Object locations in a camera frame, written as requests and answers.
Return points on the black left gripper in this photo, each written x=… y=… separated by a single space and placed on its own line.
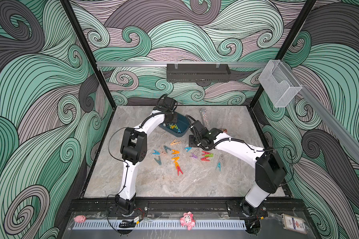
x=175 y=118

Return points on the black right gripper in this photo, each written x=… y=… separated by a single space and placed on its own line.
x=190 y=141

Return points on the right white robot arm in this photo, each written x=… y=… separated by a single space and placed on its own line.
x=266 y=162

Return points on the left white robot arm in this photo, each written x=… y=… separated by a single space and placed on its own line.
x=133 y=151

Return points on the teal storage box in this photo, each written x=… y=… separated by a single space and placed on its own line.
x=177 y=129

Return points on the grey clothespin centre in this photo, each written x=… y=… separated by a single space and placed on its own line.
x=196 y=152

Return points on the grey clothespin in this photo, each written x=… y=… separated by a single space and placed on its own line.
x=196 y=152
x=221 y=160

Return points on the rhinestone silver microphone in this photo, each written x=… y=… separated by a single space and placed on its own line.
x=204 y=117

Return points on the grey clothespin right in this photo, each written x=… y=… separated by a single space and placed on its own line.
x=221 y=160

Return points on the light teal clothespin right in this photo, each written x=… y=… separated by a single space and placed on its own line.
x=218 y=166

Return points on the orange clothespin middle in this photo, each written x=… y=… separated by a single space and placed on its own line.
x=175 y=159

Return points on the red clothespin lower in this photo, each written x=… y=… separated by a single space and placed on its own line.
x=179 y=171

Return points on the dark teal clothespin lower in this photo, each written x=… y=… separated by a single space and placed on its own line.
x=158 y=160

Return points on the pink pig plush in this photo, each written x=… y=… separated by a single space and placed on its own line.
x=187 y=221

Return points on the badge card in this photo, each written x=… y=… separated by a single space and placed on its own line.
x=294 y=224

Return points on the small pink toy left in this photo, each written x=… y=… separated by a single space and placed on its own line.
x=80 y=219

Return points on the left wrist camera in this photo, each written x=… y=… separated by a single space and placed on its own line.
x=169 y=104

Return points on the black wall tray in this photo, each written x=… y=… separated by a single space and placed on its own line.
x=189 y=73

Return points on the aluminium rail back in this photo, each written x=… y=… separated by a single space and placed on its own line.
x=176 y=63

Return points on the aluminium rail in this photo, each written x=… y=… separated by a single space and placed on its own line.
x=176 y=63
x=336 y=107

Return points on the clear plastic wall holder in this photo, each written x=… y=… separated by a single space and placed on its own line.
x=279 y=83

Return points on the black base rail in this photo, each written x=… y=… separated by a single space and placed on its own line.
x=151 y=206

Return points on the white slotted cable duct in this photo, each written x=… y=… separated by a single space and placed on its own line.
x=163 y=225

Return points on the black corner frame post left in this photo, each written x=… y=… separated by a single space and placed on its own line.
x=86 y=48

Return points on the black corner frame post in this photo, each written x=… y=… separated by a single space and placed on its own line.
x=297 y=25
x=86 y=48

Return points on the aluminium rail right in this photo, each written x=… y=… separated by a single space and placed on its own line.
x=336 y=107

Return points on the black corner frame post right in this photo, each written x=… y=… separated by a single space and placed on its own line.
x=297 y=25

